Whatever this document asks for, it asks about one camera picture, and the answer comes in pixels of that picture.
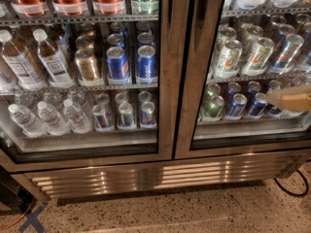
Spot front right tea bottle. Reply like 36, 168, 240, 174
33, 29, 74, 88

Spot orange floor cable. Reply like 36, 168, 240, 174
0, 196, 37, 231

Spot front left tea bottle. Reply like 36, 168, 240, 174
0, 29, 46, 90

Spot blue pepsi can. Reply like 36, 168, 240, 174
106, 47, 131, 85
136, 45, 157, 83

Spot right lower blue can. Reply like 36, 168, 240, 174
246, 92, 267, 118

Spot gold can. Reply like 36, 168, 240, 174
75, 49, 104, 87

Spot right blue pepsi can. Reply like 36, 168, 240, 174
136, 45, 157, 83

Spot glass fridge door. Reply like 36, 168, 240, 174
174, 0, 311, 162
1, 0, 179, 173

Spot right water bottle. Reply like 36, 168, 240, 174
63, 99, 91, 134

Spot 7up can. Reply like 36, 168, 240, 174
213, 40, 242, 79
240, 37, 275, 77

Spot left lower blue can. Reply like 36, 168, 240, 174
225, 93, 248, 120

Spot black floor cable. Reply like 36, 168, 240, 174
273, 168, 310, 198

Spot green can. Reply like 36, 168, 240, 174
201, 95, 225, 121

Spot tea bottle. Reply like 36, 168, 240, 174
0, 29, 46, 90
33, 29, 74, 88

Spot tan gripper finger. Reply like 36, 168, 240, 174
265, 84, 311, 112

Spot left 7up can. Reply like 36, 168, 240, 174
213, 40, 242, 79

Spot left red bull can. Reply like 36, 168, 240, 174
92, 105, 114, 132

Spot left blue pepsi can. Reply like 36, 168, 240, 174
106, 47, 131, 85

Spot red bull can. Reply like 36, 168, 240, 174
118, 102, 136, 130
92, 105, 114, 132
140, 101, 156, 128

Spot right 7up can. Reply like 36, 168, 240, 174
240, 37, 275, 77

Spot middle red bull can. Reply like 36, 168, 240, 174
118, 102, 136, 130

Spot water bottle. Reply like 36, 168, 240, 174
8, 104, 48, 138
63, 99, 91, 134
37, 101, 70, 136

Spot left water bottle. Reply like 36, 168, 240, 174
8, 104, 48, 138

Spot stainless steel display fridge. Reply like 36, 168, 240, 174
2, 0, 311, 200

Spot blue tape cross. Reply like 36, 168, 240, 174
18, 202, 48, 233

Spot middle water bottle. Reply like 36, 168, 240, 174
37, 101, 70, 136

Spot right red bull can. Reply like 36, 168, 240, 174
140, 101, 156, 128

